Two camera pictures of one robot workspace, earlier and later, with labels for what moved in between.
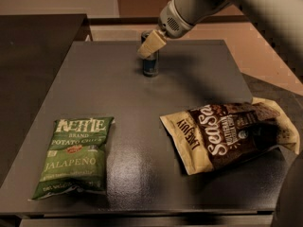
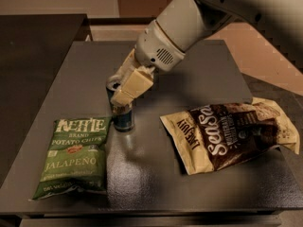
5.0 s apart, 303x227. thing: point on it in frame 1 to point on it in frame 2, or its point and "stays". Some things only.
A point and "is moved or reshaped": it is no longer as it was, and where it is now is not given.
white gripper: x=170 y=22 to x=155 y=45
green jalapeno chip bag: x=78 y=158 stays
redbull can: x=151 y=63 is moved or reshaped
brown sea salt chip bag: x=223 y=134 stays
